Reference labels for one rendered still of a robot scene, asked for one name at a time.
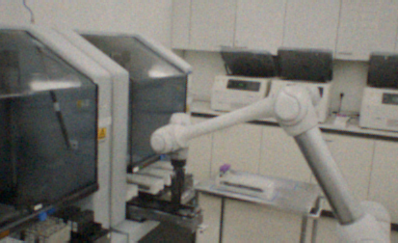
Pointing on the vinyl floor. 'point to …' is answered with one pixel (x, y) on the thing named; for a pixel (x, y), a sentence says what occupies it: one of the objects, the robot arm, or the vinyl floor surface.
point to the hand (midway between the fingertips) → (176, 198)
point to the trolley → (292, 192)
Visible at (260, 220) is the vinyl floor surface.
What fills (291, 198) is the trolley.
